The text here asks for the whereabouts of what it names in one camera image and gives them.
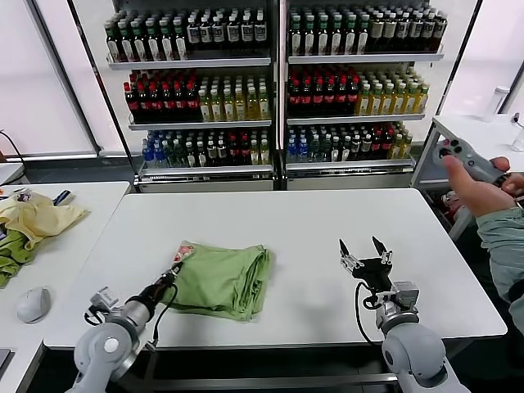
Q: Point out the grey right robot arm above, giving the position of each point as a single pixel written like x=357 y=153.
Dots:
x=413 y=356

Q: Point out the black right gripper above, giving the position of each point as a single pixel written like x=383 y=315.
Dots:
x=374 y=276

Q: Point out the white computer mouse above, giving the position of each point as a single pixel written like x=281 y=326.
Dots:
x=33 y=305

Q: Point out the dark blue small object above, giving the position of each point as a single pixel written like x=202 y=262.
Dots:
x=63 y=198

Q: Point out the crumpled green garment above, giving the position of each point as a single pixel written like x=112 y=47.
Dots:
x=12 y=254

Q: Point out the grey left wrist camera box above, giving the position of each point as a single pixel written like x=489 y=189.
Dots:
x=104 y=299

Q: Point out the pale yellow garment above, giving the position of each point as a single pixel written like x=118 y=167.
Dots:
x=45 y=221

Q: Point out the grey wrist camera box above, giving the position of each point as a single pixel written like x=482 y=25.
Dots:
x=104 y=299
x=405 y=296

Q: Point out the white side table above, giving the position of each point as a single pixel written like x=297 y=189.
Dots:
x=471 y=123

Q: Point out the small white patterned cup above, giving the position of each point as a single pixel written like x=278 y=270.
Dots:
x=24 y=195

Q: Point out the pink cloth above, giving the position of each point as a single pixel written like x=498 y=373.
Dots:
x=450 y=202

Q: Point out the drinks shelf cabinet with bottles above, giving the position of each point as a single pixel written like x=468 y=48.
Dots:
x=196 y=102
x=356 y=102

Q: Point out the dark laptop corner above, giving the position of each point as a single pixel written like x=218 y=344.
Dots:
x=5 y=360

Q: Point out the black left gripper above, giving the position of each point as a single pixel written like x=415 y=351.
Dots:
x=157 y=288

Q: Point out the light green t-shirt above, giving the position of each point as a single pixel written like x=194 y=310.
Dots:
x=221 y=282

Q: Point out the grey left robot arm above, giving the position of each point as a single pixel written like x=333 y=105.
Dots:
x=106 y=348

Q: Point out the person's hand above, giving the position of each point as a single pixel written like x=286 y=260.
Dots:
x=516 y=184
x=479 y=196

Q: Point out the clear plastic cup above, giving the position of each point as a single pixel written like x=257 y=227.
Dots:
x=519 y=135

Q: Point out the grey handheld controller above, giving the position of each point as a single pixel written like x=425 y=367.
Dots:
x=471 y=161

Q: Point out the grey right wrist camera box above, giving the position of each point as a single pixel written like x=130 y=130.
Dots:
x=405 y=296

